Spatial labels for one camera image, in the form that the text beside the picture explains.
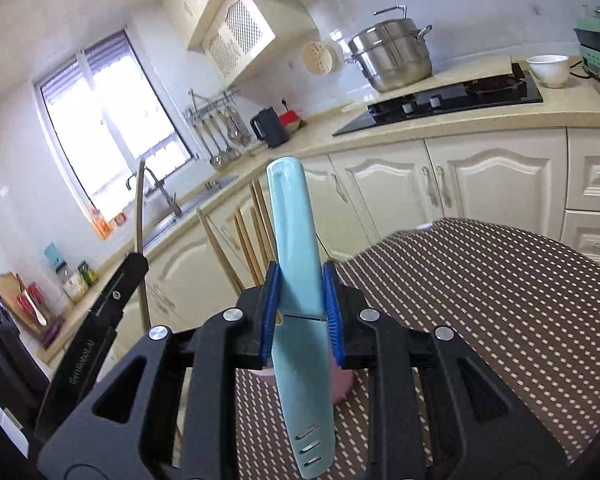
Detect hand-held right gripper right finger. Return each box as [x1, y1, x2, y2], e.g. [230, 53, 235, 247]
[322, 260, 568, 480]

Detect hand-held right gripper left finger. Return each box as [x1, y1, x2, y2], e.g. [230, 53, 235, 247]
[37, 261, 281, 480]

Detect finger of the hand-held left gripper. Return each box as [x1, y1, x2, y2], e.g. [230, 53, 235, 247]
[32, 252, 150, 444]

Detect light blue sheathed knife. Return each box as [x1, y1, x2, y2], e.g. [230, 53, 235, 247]
[266, 156, 337, 479]

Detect wooden chopstick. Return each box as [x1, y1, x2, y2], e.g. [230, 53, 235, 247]
[197, 208, 244, 294]
[249, 206, 272, 273]
[234, 210, 262, 287]

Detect pink cup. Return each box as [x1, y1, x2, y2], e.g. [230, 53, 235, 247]
[250, 360, 355, 406]

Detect glass jar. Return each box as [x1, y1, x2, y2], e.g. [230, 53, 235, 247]
[62, 269, 90, 304]

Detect wooden cutting board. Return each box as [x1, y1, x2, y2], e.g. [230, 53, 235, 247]
[0, 272, 29, 332]

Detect red utensil holder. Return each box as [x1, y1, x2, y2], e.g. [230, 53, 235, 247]
[17, 282, 49, 327]

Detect green packet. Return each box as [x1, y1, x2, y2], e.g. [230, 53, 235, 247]
[77, 260, 100, 286]

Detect orange bottle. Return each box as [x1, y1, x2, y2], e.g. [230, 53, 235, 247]
[89, 207, 112, 240]

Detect steel sink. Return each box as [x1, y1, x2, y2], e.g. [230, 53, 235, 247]
[144, 175, 239, 247]

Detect brown polka dot tablecloth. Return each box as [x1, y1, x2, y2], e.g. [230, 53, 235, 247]
[232, 217, 600, 466]

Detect steel faucet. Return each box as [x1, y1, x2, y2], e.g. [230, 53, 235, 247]
[126, 166, 183, 219]

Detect hanging steel ladle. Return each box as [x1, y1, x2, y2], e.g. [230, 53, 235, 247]
[194, 122, 222, 170]

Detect hanging steel spatula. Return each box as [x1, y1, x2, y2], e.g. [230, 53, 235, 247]
[207, 117, 232, 164]

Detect hanging steel skimmer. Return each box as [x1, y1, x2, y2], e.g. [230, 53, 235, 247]
[219, 115, 242, 159]

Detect hanging steel spoon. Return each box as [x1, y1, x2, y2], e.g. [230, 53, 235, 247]
[227, 110, 252, 146]

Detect black electric kettle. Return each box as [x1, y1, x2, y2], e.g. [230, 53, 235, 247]
[250, 106, 290, 149]

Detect kitchen window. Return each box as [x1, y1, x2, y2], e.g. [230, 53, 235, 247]
[32, 30, 197, 211]

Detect cream base cabinets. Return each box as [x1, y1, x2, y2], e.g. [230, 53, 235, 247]
[35, 110, 600, 366]

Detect black gas stove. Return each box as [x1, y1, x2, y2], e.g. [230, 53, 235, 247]
[332, 62, 545, 138]

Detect cream perforated steamer plate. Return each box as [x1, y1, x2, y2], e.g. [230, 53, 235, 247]
[300, 40, 334, 79]

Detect stainless steel steamer pot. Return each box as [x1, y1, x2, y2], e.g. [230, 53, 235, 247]
[343, 5, 434, 94]

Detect cream upper cabinets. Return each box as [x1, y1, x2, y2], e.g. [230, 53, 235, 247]
[162, 0, 277, 87]

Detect white bowl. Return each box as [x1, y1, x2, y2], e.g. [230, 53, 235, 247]
[525, 54, 569, 89]

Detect blue wall box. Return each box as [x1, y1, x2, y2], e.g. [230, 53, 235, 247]
[43, 242, 67, 274]

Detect wall utensil rack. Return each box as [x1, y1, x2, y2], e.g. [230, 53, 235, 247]
[185, 87, 244, 126]

